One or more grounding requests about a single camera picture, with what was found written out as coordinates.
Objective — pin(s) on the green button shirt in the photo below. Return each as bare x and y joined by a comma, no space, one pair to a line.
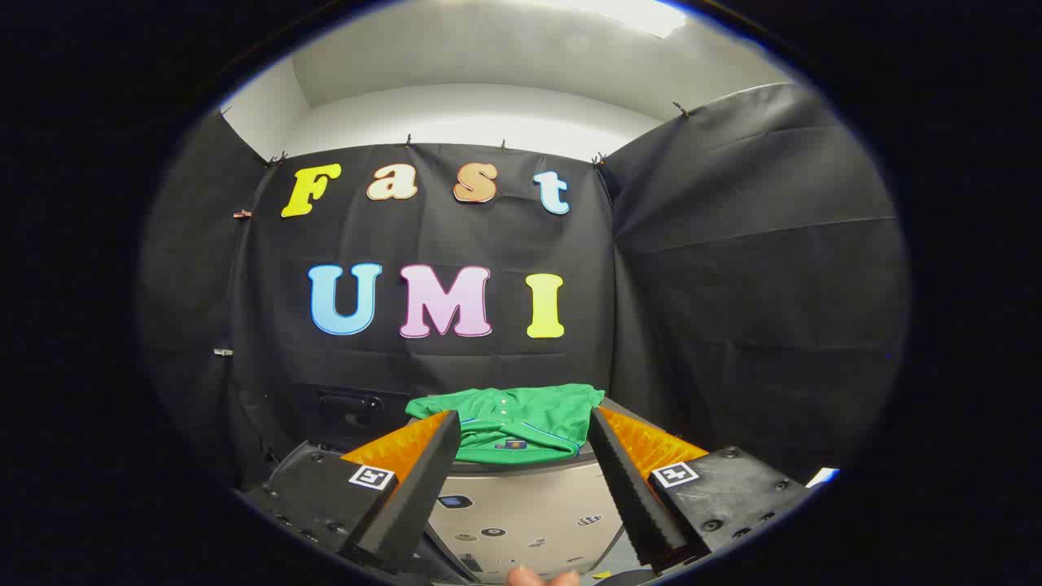
529,419

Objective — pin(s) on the black backdrop cloth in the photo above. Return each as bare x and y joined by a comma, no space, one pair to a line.
692,285

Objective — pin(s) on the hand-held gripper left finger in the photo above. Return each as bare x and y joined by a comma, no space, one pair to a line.
407,513

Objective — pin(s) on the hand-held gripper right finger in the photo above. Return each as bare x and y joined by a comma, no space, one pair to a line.
635,505

